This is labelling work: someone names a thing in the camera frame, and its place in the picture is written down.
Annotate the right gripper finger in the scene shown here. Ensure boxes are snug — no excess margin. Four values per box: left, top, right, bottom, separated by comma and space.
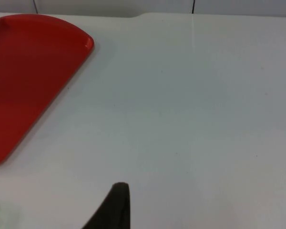
82, 182, 132, 229

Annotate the red tray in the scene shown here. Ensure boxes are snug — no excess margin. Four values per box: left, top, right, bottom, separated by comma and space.
0, 14, 95, 167

